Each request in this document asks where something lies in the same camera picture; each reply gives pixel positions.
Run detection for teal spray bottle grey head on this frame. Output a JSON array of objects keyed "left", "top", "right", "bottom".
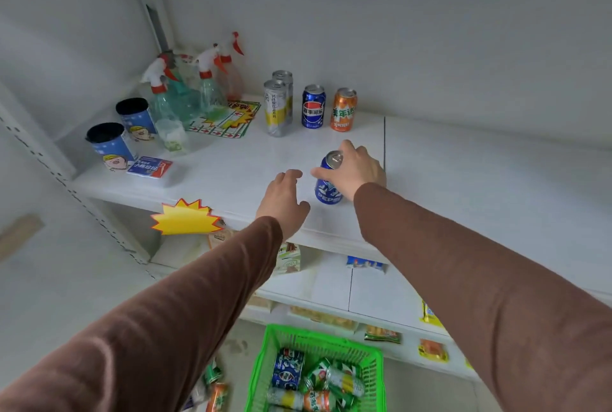
[{"left": 160, "top": 49, "right": 204, "bottom": 123}]

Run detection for pile of cans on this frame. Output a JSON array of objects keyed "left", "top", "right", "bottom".
[{"left": 271, "top": 347, "right": 367, "bottom": 412}]

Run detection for yellow starburst tag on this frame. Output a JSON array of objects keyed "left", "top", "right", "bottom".
[{"left": 150, "top": 198, "right": 224, "bottom": 237}]

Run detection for printed sign cards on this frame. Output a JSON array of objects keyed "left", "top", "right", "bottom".
[{"left": 186, "top": 99, "right": 263, "bottom": 140}]

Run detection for pink spray bottle red trigger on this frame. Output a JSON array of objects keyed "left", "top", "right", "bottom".
[{"left": 217, "top": 31, "right": 245, "bottom": 101}]

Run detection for clear plastic cup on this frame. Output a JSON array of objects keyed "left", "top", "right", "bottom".
[{"left": 154, "top": 118, "right": 190, "bottom": 153}]

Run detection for person's right hand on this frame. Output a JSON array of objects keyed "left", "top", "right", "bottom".
[{"left": 309, "top": 138, "right": 387, "bottom": 203}]

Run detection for blue red small box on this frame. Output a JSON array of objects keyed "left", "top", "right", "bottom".
[{"left": 126, "top": 156, "right": 174, "bottom": 186}]

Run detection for green 7up can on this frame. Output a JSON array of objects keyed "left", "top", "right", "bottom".
[{"left": 203, "top": 361, "right": 224, "bottom": 386}]

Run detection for green plastic basket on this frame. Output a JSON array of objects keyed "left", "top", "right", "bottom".
[{"left": 244, "top": 324, "right": 387, "bottom": 412}]

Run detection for person's left hand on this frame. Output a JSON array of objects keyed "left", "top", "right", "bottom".
[{"left": 254, "top": 169, "right": 312, "bottom": 242}]

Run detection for green white snack box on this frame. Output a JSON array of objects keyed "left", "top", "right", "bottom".
[{"left": 272, "top": 242, "right": 303, "bottom": 276}]

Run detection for person's right forearm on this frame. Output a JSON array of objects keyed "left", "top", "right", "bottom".
[{"left": 353, "top": 182, "right": 612, "bottom": 412}]

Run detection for person's left forearm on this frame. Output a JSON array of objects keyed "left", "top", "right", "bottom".
[{"left": 0, "top": 215, "right": 284, "bottom": 412}]

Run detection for blue cartoon paper cup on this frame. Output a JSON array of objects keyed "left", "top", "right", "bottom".
[
  {"left": 85, "top": 122, "right": 137, "bottom": 172},
  {"left": 115, "top": 97, "right": 157, "bottom": 142}
]

